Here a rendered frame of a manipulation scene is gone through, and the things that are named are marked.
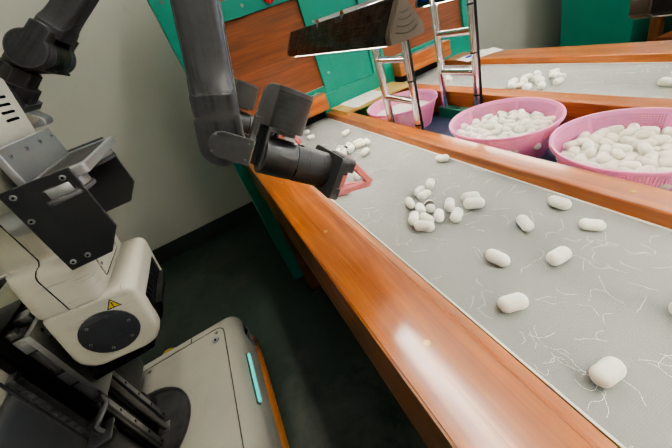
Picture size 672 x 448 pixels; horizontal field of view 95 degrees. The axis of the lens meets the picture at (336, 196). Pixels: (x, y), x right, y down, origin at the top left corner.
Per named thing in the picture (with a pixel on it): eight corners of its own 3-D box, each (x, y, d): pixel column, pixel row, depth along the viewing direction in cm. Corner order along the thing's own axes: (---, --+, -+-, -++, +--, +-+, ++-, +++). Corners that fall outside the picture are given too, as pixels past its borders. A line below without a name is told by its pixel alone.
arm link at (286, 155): (244, 165, 47) (252, 175, 42) (256, 121, 45) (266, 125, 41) (286, 175, 50) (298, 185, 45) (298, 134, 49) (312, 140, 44)
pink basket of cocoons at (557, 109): (547, 180, 69) (549, 141, 64) (436, 168, 87) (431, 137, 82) (574, 128, 83) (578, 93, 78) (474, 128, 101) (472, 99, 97)
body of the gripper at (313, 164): (326, 146, 54) (287, 134, 50) (354, 161, 46) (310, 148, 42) (314, 180, 55) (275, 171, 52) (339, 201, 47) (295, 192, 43)
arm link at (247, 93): (202, 115, 81) (194, 115, 72) (213, 72, 79) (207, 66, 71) (247, 131, 84) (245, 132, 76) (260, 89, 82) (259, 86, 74)
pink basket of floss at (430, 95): (437, 134, 106) (433, 107, 101) (364, 144, 118) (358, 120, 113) (443, 106, 126) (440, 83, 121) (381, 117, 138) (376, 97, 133)
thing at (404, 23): (391, 46, 56) (382, 1, 52) (288, 57, 108) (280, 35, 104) (426, 32, 58) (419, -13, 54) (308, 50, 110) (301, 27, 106)
